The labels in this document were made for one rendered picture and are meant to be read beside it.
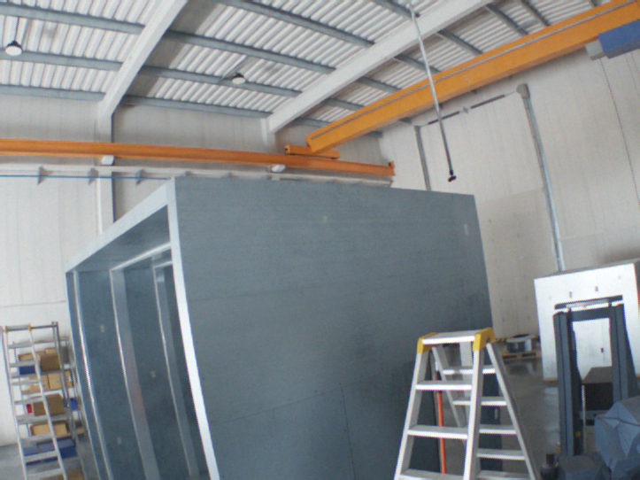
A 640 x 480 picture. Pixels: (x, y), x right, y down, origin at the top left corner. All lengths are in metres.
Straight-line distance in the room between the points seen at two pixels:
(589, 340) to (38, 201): 11.63
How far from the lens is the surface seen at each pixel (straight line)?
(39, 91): 11.26
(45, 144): 10.50
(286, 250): 2.26
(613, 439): 2.91
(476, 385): 2.07
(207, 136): 12.44
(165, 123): 12.02
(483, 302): 3.73
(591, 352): 8.87
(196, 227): 2.02
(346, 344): 2.48
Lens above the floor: 2.65
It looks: 6 degrees up
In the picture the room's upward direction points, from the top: 8 degrees counter-clockwise
